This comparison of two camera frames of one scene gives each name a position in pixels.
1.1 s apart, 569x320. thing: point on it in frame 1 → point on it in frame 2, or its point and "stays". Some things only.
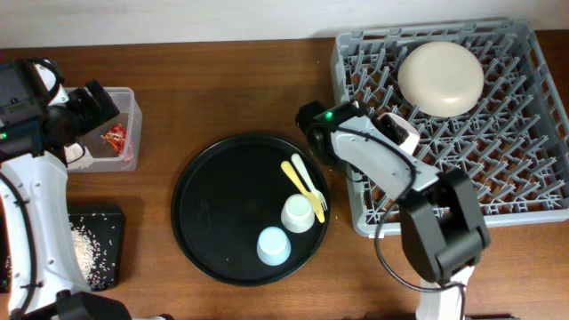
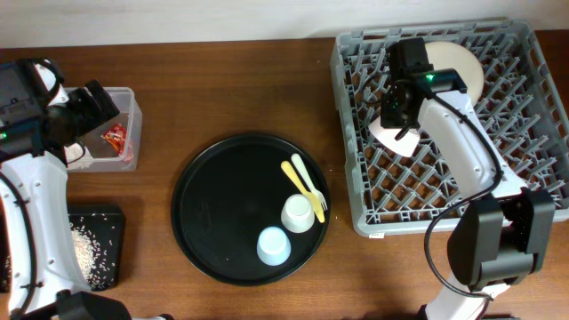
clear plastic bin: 115,145 stays
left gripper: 84,98 stays
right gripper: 388,126 → 387,118
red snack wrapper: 116,137 stays
